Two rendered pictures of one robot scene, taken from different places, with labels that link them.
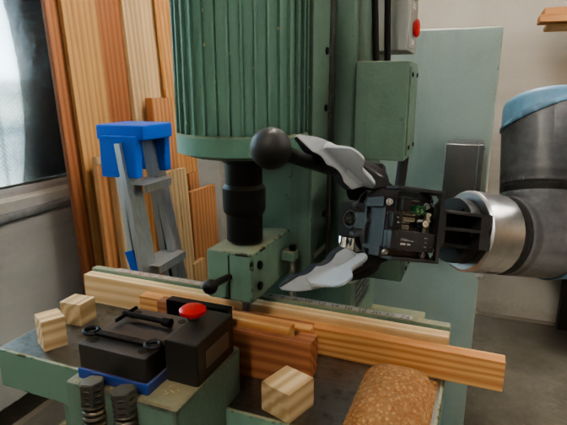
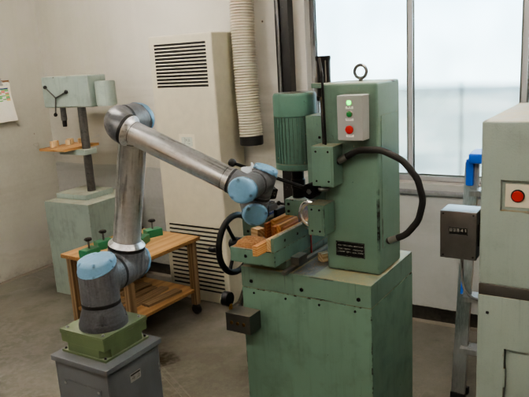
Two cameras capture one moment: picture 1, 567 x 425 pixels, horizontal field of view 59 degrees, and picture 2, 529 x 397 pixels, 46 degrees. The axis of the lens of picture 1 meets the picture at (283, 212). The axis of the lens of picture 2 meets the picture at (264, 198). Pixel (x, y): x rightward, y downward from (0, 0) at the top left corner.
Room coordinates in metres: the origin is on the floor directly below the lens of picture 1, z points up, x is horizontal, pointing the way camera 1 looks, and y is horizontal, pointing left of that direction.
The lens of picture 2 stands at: (1.02, -2.43, 1.63)
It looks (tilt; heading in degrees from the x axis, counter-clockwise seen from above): 13 degrees down; 101
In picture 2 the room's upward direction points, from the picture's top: 3 degrees counter-clockwise
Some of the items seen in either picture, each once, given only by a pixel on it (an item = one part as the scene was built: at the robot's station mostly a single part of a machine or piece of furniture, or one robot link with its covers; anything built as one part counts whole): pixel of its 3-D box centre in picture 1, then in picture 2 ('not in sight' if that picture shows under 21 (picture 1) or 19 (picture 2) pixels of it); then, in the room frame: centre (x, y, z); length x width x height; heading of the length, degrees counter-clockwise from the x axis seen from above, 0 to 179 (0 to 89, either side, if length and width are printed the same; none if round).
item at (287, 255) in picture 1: (289, 275); not in sight; (0.71, -0.01, 0.98); 0.02 x 0.02 x 0.10; 68
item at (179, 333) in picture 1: (159, 341); (261, 207); (0.50, 0.14, 0.99); 0.13 x 0.11 x 0.06; 68
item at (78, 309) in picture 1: (78, 309); not in sight; (0.73, 0.33, 0.92); 0.04 x 0.04 x 0.04; 71
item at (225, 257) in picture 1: (252, 265); (303, 208); (0.69, 0.05, 1.01); 0.14 x 0.07 x 0.09; 158
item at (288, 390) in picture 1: (288, 393); (257, 231); (0.51, 0.00, 0.92); 0.05 x 0.04 x 0.04; 140
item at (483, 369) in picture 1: (299, 334); (290, 232); (0.64, -0.02, 0.92); 0.54 x 0.02 x 0.04; 68
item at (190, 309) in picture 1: (192, 310); not in sight; (0.51, 0.10, 1.02); 0.03 x 0.03 x 0.01
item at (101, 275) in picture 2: not in sight; (99, 277); (-0.06, -0.33, 0.83); 0.17 x 0.15 x 0.18; 78
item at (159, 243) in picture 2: not in sight; (135, 276); (-0.54, 1.05, 0.32); 0.66 x 0.57 x 0.64; 67
